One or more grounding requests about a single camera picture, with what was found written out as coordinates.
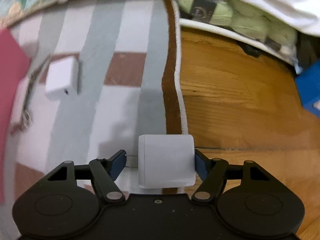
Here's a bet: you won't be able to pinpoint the green yarn bundle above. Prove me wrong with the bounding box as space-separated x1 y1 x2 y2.
177 0 297 47

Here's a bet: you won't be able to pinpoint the striped checkered rug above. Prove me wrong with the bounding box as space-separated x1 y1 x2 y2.
1 0 188 239

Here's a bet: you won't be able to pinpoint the white cube charger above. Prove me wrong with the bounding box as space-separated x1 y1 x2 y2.
138 134 196 189

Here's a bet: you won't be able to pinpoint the blue box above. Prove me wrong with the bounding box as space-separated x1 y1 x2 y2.
295 60 319 118

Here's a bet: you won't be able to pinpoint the metal keys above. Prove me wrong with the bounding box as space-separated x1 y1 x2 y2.
20 54 52 131

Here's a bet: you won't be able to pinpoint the pink cardboard box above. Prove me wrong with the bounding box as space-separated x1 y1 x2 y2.
0 28 30 203

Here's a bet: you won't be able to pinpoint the white power adapter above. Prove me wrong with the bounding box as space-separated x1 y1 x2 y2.
44 55 79 101

